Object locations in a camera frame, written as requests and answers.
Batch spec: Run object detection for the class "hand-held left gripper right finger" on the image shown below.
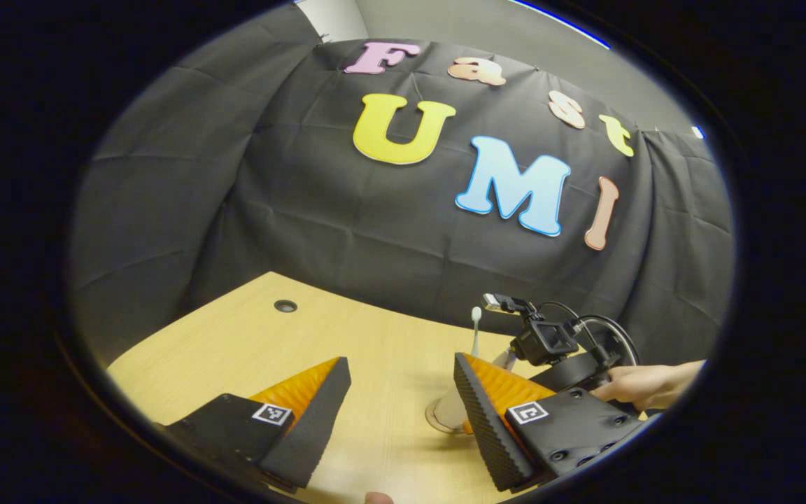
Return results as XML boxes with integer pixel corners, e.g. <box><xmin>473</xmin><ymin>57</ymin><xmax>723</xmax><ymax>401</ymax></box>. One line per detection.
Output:
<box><xmin>453</xmin><ymin>353</ymin><xmax>646</xmax><ymax>493</ymax></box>

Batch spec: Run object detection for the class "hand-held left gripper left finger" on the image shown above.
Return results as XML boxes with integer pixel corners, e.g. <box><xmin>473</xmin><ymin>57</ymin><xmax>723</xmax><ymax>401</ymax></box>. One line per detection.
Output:
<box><xmin>164</xmin><ymin>357</ymin><xmax>353</xmax><ymax>490</ymax></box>

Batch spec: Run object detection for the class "black backdrop cloth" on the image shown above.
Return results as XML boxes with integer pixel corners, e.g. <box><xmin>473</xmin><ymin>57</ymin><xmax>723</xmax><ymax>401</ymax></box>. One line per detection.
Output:
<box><xmin>67</xmin><ymin>3</ymin><xmax>736</xmax><ymax>368</ymax></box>

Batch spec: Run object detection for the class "white cup with wooden handle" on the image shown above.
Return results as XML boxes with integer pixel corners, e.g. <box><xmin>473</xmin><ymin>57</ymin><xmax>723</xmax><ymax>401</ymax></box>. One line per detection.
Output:
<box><xmin>433</xmin><ymin>388</ymin><xmax>475</xmax><ymax>431</ymax></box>

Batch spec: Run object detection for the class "wooden desktop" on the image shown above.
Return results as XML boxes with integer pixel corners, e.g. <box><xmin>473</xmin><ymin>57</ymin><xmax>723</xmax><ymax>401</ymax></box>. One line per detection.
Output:
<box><xmin>106</xmin><ymin>272</ymin><xmax>656</xmax><ymax>504</ymax></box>

